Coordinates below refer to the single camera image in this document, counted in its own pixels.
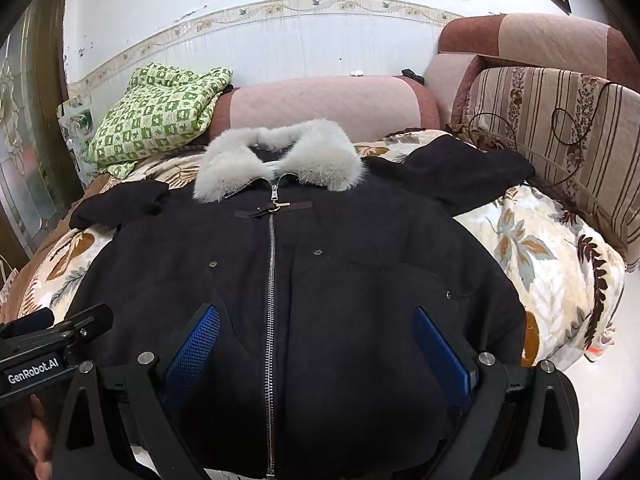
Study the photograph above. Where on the person's left hand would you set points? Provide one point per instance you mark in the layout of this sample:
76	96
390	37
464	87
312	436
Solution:
36	430

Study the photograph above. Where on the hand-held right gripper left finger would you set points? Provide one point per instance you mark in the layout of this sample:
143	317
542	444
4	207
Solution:
194	347

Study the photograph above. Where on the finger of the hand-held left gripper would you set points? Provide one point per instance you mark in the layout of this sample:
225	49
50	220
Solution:
32	321
90	321

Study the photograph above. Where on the green printed package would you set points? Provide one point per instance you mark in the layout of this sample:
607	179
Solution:
75	127

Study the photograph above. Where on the small black object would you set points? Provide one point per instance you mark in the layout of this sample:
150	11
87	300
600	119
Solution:
411	75

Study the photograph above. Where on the wooden door with patterned glass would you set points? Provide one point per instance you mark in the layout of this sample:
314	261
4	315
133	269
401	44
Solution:
27	150

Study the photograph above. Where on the black jacket with fur collar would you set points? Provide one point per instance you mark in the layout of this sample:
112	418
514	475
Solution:
310	310

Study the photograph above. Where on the striped floral cushion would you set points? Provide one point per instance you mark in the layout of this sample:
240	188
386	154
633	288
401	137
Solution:
565	150

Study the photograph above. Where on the green patterned quilt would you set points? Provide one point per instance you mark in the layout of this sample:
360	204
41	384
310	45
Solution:
150	115

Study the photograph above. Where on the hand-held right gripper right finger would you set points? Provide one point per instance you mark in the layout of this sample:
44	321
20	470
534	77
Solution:
442	355

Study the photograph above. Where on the leaf print blanket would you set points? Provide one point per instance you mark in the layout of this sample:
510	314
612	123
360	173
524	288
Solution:
545	260

